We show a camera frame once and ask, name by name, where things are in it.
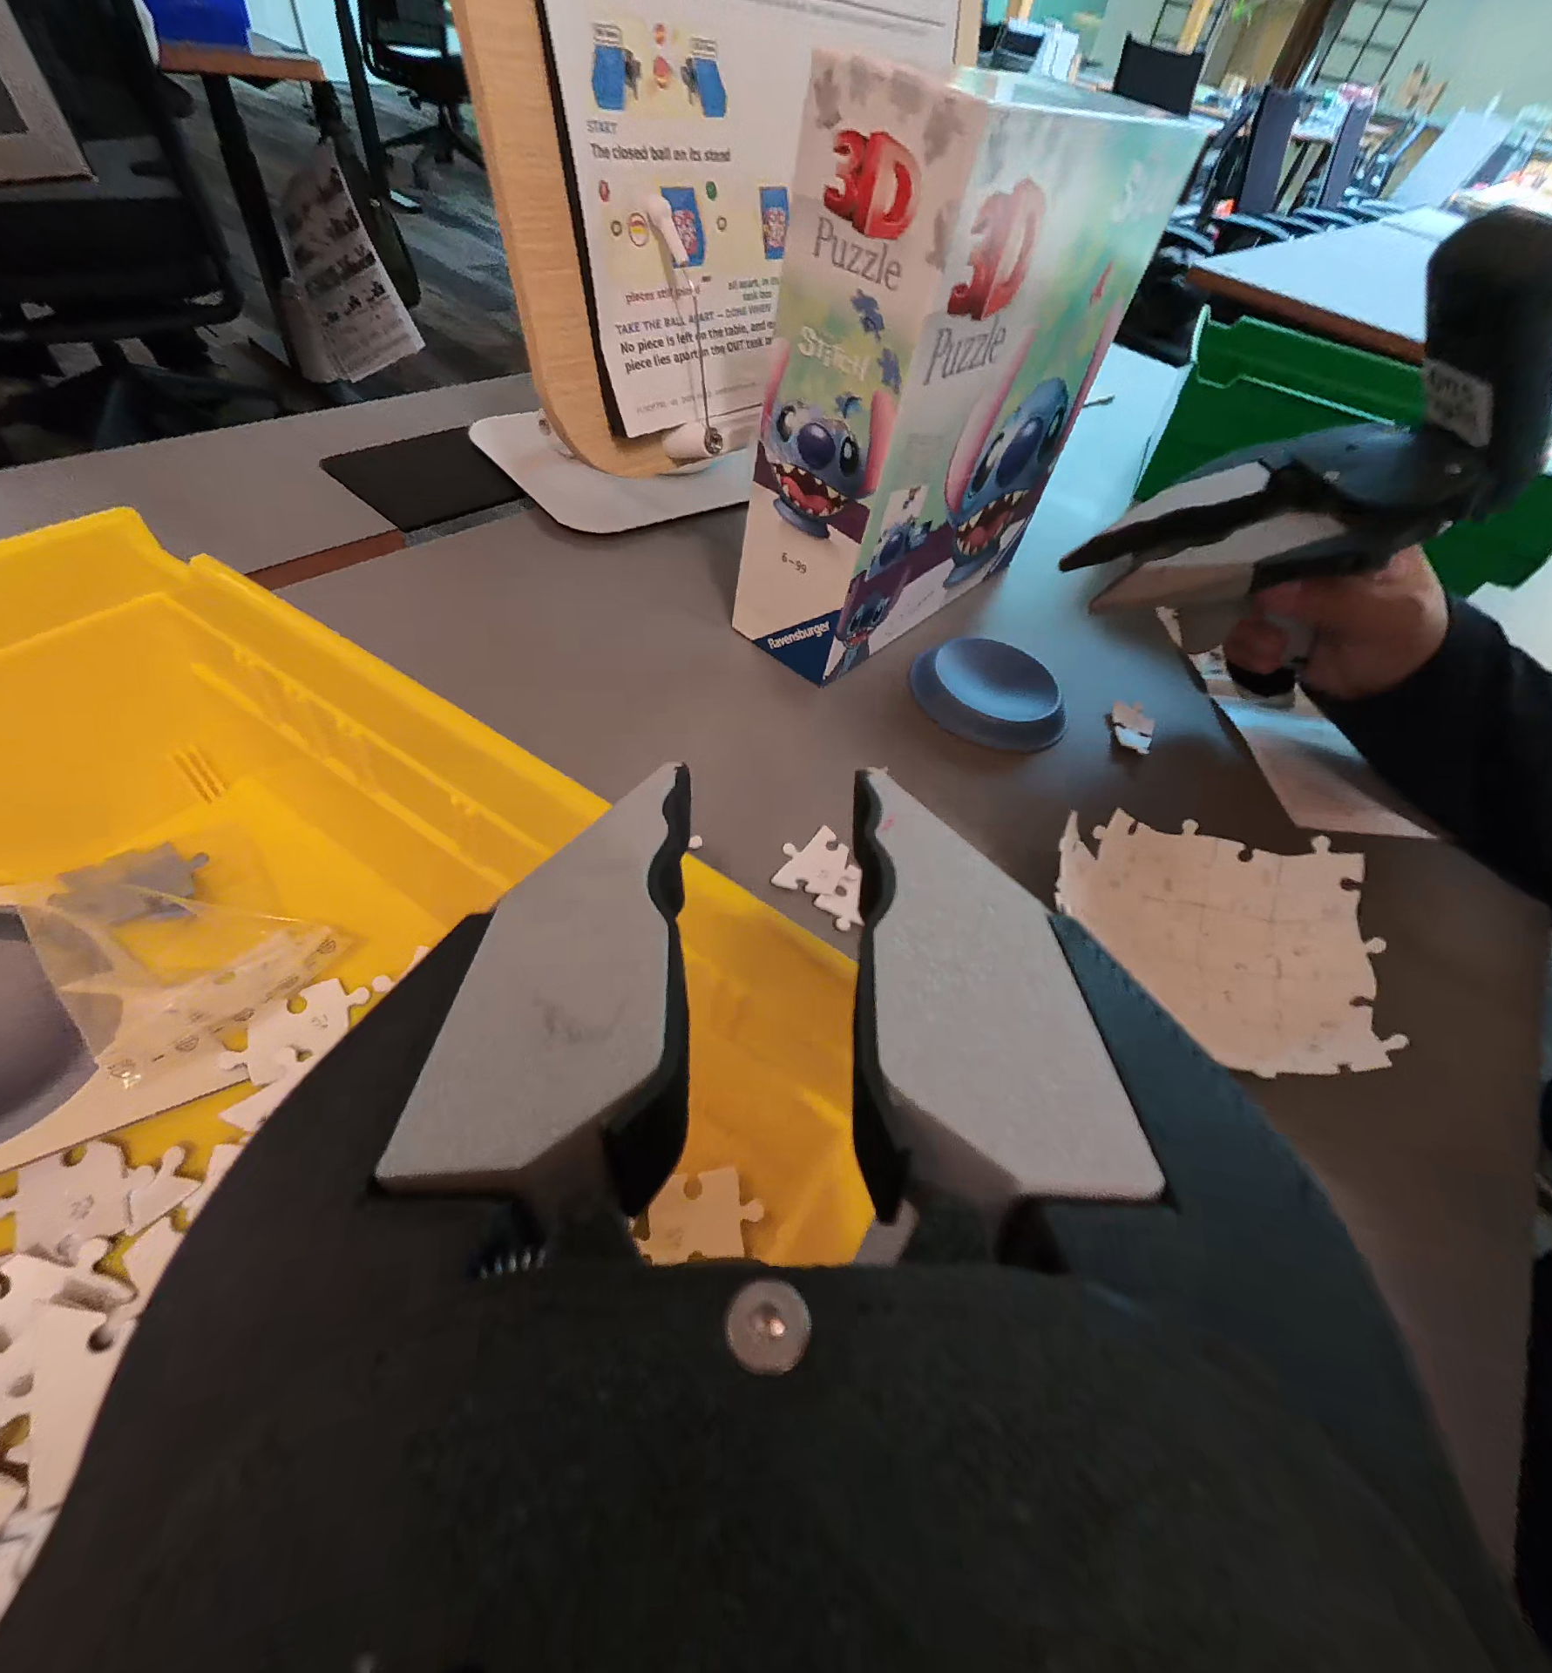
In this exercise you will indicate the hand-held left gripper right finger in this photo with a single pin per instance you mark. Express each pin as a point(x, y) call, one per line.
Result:
point(1011, 1046)

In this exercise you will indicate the pile of white puzzle pieces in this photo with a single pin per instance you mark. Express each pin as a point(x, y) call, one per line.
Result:
point(44, 1307)

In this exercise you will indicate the white printed hanging sheet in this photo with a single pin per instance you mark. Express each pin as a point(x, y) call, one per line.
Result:
point(345, 274)

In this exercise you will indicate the black office chair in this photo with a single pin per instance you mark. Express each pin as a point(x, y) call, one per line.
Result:
point(71, 288)
point(418, 65)

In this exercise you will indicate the instruction sign on stand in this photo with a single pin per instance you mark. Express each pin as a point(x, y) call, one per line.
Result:
point(514, 197)

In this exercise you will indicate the yellow plastic bin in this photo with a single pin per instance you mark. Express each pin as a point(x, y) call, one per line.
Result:
point(96, 679)

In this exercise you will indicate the blue round plastic stand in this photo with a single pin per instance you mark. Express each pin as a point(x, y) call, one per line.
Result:
point(986, 692)

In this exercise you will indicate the green plastic crate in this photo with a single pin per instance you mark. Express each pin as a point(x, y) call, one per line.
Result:
point(1248, 406)

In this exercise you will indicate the printed cardboard puzzle box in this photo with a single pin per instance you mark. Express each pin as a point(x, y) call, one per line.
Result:
point(986, 392)

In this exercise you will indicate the clear plastic bag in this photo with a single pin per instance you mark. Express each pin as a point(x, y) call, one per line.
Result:
point(202, 955)

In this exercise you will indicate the background wooden table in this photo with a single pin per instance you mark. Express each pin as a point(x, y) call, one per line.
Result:
point(1326, 281)

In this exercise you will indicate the white printed instruction sheet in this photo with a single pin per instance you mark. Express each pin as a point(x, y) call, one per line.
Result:
point(1326, 785)

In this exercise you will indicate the white assembled puzzle ball section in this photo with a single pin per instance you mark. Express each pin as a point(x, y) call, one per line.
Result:
point(1233, 940)

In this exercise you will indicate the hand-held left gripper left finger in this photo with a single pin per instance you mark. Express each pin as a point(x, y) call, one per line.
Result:
point(541, 1033)

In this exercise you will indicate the person's right hand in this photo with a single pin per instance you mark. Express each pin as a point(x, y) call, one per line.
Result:
point(1378, 628)

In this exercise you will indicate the person's right forearm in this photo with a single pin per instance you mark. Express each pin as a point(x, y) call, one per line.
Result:
point(1509, 771)

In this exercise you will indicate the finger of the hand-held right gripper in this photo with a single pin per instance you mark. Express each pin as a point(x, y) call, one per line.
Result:
point(1181, 510)
point(1221, 556)

